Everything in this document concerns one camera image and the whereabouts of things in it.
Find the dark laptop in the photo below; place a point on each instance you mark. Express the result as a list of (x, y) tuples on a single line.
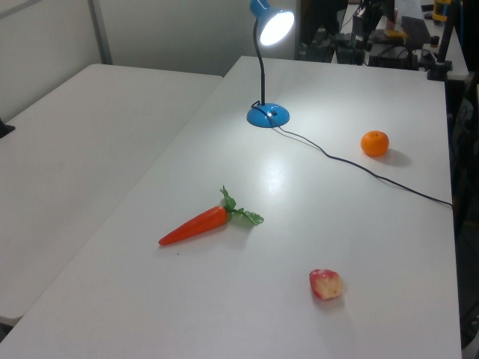
[(416, 29)]

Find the orange mandarin fruit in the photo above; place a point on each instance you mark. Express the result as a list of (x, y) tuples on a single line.
[(374, 143)]

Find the yellow power tool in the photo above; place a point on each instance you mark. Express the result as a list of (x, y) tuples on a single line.
[(441, 11)]

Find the grey metal partition post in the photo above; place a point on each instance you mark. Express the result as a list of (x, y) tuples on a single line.
[(100, 31)]

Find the red strawberry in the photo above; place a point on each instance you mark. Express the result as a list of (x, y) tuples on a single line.
[(326, 285)]

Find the orange toy carrot green leaves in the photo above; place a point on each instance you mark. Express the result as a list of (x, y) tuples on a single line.
[(198, 224)]

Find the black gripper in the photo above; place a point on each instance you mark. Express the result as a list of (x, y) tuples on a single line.
[(358, 23)]

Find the blue desk lamp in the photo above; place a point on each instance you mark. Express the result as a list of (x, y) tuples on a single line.
[(258, 117)]

